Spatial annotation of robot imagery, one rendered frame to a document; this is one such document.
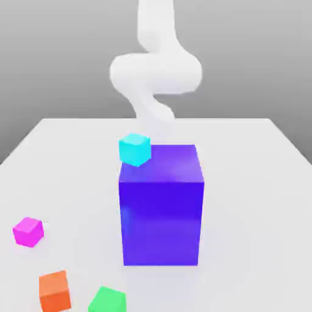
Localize small cyan cube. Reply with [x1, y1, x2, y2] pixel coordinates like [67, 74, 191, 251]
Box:
[118, 133, 152, 168]

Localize small magenta cube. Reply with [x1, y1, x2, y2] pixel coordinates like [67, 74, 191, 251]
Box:
[12, 216, 45, 249]

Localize small green cube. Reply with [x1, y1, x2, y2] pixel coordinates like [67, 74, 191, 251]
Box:
[87, 285, 127, 312]

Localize small orange cube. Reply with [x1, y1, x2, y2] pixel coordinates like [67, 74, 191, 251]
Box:
[38, 269, 72, 312]

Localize large purple box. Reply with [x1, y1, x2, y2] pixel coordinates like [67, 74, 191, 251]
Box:
[118, 144, 205, 267]

